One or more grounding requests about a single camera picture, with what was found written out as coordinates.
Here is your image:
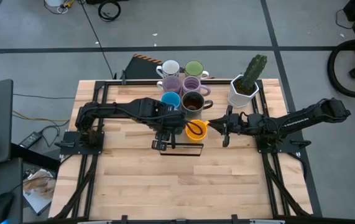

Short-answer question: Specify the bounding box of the orange mug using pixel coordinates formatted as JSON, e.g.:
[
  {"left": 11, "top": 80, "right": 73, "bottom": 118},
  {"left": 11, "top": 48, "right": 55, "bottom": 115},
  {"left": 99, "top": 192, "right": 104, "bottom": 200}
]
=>
[{"left": 185, "top": 119, "right": 211, "bottom": 144}]

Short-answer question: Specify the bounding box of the purple ribbed mug white handle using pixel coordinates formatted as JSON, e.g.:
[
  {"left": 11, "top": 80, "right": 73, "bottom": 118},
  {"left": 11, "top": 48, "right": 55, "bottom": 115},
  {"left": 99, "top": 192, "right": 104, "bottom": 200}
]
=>
[{"left": 157, "top": 75, "right": 183, "bottom": 94}]

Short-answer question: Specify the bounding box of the crumpled paper bag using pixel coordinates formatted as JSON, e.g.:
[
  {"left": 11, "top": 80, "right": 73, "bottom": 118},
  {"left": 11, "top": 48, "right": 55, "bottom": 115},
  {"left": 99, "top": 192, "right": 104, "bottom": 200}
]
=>
[{"left": 22, "top": 167, "right": 57, "bottom": 216}]

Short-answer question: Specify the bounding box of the black front camera bar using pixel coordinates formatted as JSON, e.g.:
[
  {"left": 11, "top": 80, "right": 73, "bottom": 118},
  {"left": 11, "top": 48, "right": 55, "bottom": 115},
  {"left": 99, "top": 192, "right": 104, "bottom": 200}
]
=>
[{"left": 77, "top": 214, "right": 287, "bottom": 224}]

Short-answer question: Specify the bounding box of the wooden shelf riser black frame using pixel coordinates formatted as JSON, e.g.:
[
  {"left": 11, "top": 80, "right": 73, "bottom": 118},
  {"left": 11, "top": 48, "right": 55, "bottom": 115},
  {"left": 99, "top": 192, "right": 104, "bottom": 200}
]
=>
[{"left": 157, "top": 73, "right": 205, "bottom": 157}]

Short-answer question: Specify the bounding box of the black aluminium table frame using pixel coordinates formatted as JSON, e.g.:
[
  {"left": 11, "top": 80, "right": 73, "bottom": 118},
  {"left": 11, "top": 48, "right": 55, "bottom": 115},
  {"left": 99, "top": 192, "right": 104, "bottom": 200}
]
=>
[{"left": 52, "top": 79, "right": 315, "bottom": 224}]

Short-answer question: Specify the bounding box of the long black floor cable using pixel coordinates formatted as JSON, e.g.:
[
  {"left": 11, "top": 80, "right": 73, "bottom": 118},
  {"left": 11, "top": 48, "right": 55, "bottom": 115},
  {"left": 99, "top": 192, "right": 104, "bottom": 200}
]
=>
[{"left": 78, "top": 0, "right": 118, "bottom": 80}]

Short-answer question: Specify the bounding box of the black desk support beam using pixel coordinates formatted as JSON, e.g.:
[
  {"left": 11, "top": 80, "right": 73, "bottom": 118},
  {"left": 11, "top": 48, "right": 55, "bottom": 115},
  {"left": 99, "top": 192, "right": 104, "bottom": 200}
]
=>
[{"left": 11, "top": 142, "right": 62, "bottom": 171}]

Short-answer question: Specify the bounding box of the green cactus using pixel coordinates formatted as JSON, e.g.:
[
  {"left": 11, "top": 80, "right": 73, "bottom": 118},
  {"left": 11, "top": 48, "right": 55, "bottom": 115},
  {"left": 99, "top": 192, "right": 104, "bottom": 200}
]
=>
[{"left": 240, "top": 54, "right": 268, "bottom": 93}]

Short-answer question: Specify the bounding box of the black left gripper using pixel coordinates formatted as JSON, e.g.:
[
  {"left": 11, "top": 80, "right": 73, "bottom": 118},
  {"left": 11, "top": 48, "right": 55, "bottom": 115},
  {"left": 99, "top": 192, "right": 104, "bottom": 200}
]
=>
[{"left": 151, "top": 115, "right": 187, "bottom": 152}]

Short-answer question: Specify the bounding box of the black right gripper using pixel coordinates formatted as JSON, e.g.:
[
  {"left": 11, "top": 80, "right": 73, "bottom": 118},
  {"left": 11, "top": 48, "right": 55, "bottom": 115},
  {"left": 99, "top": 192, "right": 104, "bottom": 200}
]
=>
[{"left": 208, "top": 105, "right": 249, "bottom": 147}]

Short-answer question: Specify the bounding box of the blue brown speckled mug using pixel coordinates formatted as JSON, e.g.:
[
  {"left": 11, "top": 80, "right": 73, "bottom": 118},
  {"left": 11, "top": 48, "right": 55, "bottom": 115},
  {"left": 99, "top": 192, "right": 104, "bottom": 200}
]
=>
[{"left": 180, "top": 90, "right": 214, "bottom": 119}]

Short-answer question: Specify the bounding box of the black panel striped hazard edge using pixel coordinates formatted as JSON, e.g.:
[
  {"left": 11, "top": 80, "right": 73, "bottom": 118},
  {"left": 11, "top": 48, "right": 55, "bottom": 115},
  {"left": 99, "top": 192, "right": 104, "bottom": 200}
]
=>
[{"left": 121, "top": 54, "right": 215, "bottom": 80}]

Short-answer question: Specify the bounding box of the black vacuum hose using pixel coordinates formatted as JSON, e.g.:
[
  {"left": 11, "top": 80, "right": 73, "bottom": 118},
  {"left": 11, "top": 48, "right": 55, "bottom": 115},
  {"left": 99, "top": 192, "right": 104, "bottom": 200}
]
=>
[{"left": 326, "top": 39, "right": 355, "bottom": 99}]

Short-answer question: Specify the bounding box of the thin black floor cable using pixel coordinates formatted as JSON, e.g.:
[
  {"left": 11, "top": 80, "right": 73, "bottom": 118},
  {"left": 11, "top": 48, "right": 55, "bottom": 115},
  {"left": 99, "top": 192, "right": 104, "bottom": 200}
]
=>
[{"left": 12, "top": 92, "right": 76, "bottom": 100}]

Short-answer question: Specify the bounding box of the teal mug with white interior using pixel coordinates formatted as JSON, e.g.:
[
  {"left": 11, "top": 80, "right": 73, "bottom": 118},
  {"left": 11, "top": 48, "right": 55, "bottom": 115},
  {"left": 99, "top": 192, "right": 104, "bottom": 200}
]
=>
[{"left": 155, "top": 59, "right": 181, "bottom": 78}]

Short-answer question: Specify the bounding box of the black computer mouse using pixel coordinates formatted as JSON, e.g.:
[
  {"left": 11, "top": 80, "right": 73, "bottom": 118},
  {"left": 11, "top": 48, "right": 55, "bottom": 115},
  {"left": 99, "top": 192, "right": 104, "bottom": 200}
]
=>
[{"left": 0, "top": 192, "right": 15, "bottom": 224}]

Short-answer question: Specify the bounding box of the lilac ribbed mug lilac handle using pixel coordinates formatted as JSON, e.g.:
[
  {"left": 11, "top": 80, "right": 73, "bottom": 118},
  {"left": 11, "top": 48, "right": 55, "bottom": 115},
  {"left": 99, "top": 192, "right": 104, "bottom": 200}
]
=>
[{"left": 182, "top": 76, "right": 211, "bottom": 97}]

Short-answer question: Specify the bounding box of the white hexagonal plant pot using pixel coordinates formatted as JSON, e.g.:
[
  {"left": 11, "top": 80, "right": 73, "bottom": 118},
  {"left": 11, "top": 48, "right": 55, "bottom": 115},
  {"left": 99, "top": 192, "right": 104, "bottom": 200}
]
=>
[{"left": 226, "top": 73, "right": 260, "bottom": 109}]

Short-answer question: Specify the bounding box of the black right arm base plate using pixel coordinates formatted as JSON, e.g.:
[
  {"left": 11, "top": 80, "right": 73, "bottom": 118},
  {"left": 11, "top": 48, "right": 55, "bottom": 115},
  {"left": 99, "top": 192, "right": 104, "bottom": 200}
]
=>
[{"left": 254, "top": 136, "right": 311, "bottom": 154}]

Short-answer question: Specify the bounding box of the green mug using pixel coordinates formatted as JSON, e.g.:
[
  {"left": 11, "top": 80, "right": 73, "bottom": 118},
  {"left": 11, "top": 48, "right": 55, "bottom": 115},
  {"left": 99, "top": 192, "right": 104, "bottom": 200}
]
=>
[{"left": 184, "top": 60, "right": 210, "bottom": 80}]

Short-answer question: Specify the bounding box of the dark grey low desk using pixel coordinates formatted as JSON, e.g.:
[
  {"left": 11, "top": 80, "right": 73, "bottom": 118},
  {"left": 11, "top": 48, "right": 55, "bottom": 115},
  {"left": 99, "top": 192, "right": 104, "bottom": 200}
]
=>
[{"left": 0, "top": 157, "right": 24, "bottom": 224}]

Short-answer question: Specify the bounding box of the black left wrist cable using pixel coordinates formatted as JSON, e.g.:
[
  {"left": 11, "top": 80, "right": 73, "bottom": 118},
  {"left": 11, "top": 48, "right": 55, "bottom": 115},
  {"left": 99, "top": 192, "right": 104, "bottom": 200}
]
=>
[{"left": 185, "top": 119, "right": 205, "bottom": 136}]

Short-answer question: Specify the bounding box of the black coiled cable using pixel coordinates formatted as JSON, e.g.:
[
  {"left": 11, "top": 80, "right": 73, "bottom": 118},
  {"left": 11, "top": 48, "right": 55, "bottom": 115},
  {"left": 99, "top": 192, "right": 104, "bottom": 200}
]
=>
[{"left": 98, "top": 0, "right": 122, "bottom": 22}]

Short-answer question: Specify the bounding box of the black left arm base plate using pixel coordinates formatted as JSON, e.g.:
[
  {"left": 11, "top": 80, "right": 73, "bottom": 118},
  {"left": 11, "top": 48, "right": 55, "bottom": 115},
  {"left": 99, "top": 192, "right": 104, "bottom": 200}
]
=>
[{"left": 54, "top": 130, "right": 105, "bottom": 156}]

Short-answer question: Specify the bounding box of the yellow floor cable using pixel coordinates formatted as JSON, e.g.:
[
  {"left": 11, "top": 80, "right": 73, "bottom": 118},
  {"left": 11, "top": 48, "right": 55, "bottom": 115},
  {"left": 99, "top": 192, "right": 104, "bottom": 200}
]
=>
[{"left": 12, "top": 110, "right": 69, "bottom": 123}]

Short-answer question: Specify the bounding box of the light blue faceted mug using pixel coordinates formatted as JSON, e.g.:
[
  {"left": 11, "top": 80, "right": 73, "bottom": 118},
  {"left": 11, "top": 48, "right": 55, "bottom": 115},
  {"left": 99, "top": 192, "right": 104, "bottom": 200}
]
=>
[{"left": 160, "top": 91, "right": 182, "bottom": 110}]

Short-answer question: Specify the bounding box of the black power adapter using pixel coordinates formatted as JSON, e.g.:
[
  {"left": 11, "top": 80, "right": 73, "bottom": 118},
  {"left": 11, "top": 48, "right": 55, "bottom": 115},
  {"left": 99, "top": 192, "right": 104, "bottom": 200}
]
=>
[{"left": 17, "top": 131, "right": 44, "bottom": 149}]

